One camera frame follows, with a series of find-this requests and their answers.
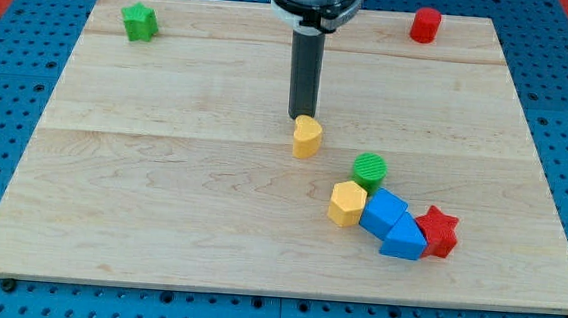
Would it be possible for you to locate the grey robot arm flange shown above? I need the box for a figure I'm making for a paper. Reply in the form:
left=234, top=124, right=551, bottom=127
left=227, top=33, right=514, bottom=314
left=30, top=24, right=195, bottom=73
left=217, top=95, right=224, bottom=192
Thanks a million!
left=270, top=0, right=365, bottom=36

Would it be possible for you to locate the red star block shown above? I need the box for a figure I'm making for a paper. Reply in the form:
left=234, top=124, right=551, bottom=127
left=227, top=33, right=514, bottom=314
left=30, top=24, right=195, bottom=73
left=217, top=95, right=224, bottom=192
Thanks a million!
left=415, top=205, right=459, bottom=258

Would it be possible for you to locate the green star block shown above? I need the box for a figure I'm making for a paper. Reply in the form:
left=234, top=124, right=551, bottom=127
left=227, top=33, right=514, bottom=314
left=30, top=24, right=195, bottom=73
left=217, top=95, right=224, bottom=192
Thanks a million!
left=121, top=2, right=159, bottom=42

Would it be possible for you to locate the yellow heart block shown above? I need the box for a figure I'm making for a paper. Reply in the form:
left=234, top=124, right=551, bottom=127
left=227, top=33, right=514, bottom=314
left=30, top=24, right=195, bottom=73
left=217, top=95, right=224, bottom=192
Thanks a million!
left=292, top=115, right=323, bottom=159

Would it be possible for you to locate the yellow hexagon block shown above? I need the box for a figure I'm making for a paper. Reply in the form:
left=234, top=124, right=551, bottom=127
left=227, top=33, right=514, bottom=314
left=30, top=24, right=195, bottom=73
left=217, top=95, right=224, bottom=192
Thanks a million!
left=327, top=181, right=367, bottom=227

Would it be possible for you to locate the green cylinder block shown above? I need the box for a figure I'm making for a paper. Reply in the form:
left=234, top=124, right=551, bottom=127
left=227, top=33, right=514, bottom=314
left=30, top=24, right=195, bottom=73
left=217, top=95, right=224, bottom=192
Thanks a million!
left=351, top=152, right=388, bottom=195

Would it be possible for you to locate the blue cube block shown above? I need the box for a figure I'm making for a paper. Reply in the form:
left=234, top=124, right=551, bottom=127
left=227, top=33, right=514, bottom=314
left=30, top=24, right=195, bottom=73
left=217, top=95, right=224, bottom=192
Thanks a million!
left=360, top=188, right=408, bottom=240

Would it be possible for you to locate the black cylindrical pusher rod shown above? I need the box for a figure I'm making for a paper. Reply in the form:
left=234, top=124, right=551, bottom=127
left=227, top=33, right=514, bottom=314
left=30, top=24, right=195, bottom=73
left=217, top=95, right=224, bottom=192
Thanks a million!
left=288, top=31, right=325, bottom=119

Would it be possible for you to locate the light wooden board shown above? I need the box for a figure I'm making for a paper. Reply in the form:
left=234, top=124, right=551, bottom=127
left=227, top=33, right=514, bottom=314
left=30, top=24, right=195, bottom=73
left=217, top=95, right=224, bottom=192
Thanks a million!
left=0, top=0, right=568, bottom=315

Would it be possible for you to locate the blue triangle block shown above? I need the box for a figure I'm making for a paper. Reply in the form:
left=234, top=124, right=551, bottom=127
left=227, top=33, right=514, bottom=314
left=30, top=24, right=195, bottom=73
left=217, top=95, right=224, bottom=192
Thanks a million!
left=379, top=212, right=427, bottom=261

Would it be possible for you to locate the red cylinder block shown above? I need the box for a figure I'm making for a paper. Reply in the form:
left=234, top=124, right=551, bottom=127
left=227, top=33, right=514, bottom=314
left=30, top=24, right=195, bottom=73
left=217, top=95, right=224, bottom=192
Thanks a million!
left=409, top=7, right=442, bottom=44

